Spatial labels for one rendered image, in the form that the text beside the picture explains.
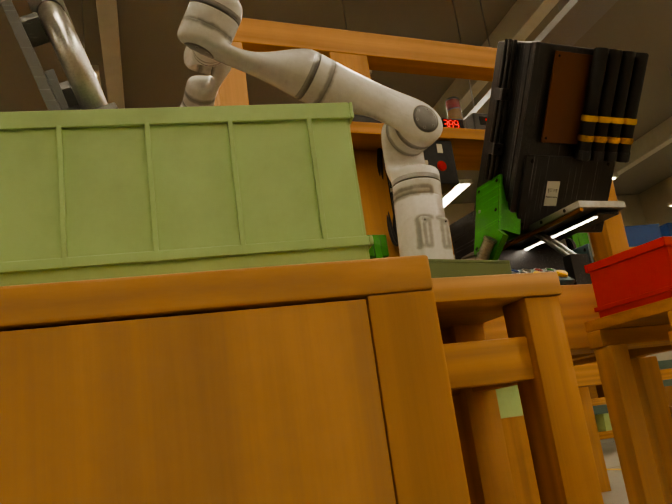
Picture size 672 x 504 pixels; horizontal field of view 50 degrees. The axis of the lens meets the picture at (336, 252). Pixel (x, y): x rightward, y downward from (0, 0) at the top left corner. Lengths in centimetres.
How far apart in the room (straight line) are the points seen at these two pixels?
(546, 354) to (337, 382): 62
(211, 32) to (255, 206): 62
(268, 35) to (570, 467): 164
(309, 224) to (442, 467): 26
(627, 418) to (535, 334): 46
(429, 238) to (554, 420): 37
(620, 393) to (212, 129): 113
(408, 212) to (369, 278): 63
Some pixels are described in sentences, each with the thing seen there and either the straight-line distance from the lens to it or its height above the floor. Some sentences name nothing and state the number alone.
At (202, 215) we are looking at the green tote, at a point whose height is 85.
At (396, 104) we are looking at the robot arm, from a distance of 135.
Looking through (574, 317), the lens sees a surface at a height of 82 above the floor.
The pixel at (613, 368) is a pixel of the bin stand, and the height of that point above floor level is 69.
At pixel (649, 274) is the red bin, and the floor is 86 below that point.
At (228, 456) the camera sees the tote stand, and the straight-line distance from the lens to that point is 64.
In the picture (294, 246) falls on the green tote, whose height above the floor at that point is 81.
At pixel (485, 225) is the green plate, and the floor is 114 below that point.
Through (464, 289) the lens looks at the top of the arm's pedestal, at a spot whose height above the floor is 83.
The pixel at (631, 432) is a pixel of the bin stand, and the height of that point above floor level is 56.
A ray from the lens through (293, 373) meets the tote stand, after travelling 65.
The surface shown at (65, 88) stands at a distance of 105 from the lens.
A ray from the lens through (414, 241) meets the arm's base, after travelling 129.
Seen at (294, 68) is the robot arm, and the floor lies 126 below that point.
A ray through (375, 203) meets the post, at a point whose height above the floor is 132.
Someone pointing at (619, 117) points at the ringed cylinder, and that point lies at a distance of 215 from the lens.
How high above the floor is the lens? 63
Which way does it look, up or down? 15 degrees up
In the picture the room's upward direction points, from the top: 8 degrees counter-clockwise
